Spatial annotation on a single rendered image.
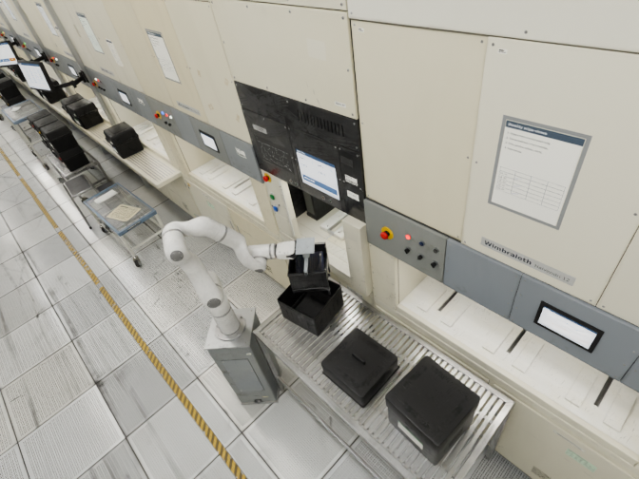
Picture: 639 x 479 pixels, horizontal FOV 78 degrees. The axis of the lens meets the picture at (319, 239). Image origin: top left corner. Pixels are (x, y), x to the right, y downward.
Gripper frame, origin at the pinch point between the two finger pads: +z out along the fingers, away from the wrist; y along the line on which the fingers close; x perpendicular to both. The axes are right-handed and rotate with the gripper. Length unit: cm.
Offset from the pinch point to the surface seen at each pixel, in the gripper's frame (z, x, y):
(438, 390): 58, -23, 70
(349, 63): 32, 93, 2
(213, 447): -81, -126, 54
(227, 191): -78, -40, -117
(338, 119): 26, 69, -5
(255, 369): -43, -77, 26
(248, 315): -44, -49, 4
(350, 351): 19, -38, 40
